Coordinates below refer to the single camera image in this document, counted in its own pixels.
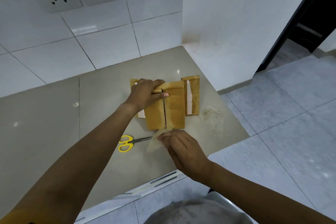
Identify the person's right hand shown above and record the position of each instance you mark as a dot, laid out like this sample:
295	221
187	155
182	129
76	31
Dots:
189	155

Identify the person's left hand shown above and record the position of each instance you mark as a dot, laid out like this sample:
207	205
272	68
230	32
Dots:
140	95

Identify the person's left thumb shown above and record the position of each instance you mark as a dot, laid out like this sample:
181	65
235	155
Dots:
160	95

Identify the person's right thumb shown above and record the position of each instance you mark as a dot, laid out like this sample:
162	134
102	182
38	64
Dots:
173	157

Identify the brown cardboard box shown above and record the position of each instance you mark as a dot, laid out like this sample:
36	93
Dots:
174	105

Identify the clear tape strip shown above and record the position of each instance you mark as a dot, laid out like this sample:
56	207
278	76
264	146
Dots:
154	143

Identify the person's right forearm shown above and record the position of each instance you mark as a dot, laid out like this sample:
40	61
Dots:
252	197

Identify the person's left forearm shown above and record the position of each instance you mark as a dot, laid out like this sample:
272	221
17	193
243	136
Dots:
70	163

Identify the grey shirt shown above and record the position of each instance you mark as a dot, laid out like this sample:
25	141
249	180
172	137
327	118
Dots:
196	212

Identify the black door frame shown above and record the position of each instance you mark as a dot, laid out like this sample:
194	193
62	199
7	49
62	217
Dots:
291	21

